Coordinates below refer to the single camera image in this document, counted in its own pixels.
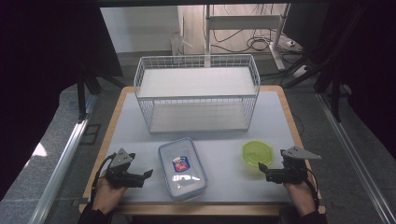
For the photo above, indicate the clear plastic jug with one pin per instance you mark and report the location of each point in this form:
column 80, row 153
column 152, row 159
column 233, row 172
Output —
column 178, row 43

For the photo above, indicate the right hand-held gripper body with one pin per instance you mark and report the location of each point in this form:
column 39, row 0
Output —
column 291, row 169

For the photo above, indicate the black metal stand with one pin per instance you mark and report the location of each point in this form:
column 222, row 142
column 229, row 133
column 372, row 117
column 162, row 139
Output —
column 84, row 90
column 335, row 99

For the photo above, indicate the aluminium floor rail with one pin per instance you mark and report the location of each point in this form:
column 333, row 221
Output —
column 59, row 174
column 355, row 161

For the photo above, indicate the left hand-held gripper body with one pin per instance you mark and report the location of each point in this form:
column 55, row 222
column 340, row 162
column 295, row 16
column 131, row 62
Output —
column 120, row 174

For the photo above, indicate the clear rectangular food container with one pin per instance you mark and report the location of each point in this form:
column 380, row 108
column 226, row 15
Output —
column 183, row 169

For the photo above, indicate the green round lidded container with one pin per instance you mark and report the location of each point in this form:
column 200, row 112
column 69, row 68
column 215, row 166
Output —
column 257, row 153

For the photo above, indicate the person's right hand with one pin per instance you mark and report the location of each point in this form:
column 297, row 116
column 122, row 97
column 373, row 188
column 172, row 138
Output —
column 300, row 196

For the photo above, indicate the white power strip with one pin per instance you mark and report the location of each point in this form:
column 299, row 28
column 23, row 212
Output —
column 301, row 71

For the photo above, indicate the light grey table mat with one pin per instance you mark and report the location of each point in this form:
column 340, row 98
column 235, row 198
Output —
column 227, row 180

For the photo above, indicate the person's left hand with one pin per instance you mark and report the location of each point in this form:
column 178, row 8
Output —
column 107, row 194

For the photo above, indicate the white metal desk frame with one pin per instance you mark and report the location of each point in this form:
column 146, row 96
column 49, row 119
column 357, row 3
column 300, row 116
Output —
column 243, row 21

